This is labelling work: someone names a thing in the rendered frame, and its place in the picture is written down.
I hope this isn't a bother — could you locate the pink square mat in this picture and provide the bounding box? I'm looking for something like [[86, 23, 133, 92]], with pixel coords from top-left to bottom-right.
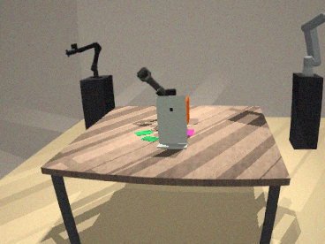
[[187, 129, 194, 136]]

